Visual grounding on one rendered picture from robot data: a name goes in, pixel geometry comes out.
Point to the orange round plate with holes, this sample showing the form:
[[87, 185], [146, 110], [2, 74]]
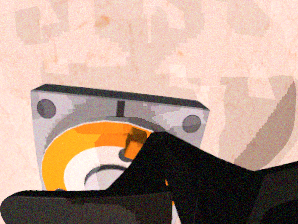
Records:
[[86, 145]]

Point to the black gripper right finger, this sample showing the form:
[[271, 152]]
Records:
[[208, 190]]

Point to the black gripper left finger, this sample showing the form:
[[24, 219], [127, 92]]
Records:
[[138, 196]]

